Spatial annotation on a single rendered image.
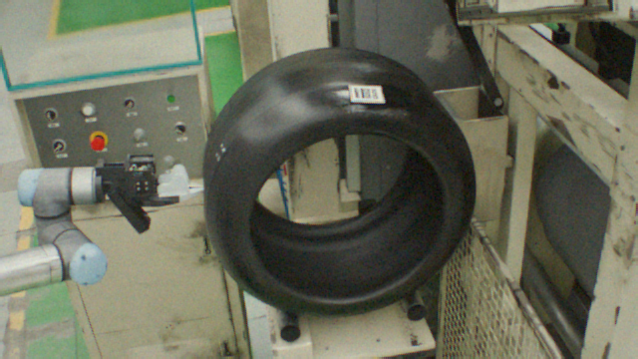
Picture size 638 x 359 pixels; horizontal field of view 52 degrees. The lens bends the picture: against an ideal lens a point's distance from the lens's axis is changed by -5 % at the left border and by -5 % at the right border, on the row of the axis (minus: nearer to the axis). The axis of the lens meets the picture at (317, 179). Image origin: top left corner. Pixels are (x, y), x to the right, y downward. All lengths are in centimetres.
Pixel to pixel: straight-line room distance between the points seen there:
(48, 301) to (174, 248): 124
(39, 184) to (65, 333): 176
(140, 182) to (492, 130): 84
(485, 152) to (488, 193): 12
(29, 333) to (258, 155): 209
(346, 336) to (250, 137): 59
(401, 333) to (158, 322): 100
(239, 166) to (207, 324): 118
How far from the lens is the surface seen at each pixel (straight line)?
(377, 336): 162
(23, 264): 129
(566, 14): 107
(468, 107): 186
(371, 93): 124
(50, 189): 139
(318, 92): 124
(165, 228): 214
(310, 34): 156
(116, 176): 137
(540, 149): 210
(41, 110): 205
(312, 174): 170
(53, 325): 316
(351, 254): 168
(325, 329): 164
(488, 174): 175
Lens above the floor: 192
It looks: 30 degrees down
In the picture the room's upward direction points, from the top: 4 degrees counter-clockwise
